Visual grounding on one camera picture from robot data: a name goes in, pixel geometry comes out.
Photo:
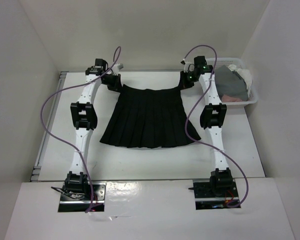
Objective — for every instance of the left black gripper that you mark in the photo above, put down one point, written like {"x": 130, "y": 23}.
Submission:
{"x": 116, "y": 85}

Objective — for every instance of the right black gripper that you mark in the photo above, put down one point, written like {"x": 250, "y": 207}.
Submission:
{"x": 184, "y": 84}

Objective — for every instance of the black pleated skirt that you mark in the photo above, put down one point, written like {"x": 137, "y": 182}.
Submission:
{"x": 147, "y": 118}

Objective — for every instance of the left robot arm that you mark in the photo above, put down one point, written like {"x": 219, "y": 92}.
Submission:
{"x": 84, "y": 119}

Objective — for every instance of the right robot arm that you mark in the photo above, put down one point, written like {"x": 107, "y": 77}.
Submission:
{"x": 211, "y": 120}

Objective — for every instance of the grey skirt in basket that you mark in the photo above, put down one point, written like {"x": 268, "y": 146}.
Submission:
{"x": 230, "y": 83}

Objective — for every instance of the pink cloth in basket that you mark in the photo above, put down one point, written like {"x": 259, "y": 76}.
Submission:
{"x": 228, "y": 99}

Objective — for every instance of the white cloth in basket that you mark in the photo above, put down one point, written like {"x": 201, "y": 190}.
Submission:
{"x": 245, "y": 74}

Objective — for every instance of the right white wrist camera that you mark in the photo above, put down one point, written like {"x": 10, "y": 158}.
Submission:
{"x": 188, "y": 66}

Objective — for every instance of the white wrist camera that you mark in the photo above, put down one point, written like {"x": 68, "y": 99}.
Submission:
{"x": 188, "y": 66}
{"x": 116, "y": 68}

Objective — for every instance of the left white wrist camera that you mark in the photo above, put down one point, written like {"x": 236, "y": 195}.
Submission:
{"x": 116, "y": 68}

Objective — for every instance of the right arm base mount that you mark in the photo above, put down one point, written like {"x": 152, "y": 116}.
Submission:
{"x": 206, "y": 198}

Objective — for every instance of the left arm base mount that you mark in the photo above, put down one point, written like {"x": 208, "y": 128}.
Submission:
{"x": 71, "y": 201}

